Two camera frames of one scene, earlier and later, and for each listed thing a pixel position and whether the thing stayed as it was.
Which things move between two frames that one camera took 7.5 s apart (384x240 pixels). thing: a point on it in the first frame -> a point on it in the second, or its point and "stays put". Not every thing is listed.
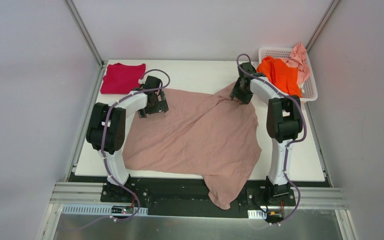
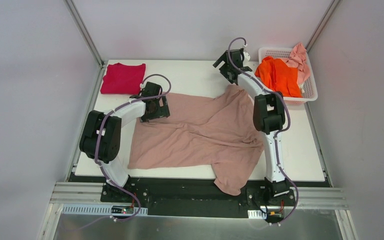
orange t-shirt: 285,78 stays put
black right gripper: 240,94 -> 222,62
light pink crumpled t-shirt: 298,59 stays put
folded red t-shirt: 121,78 stays put
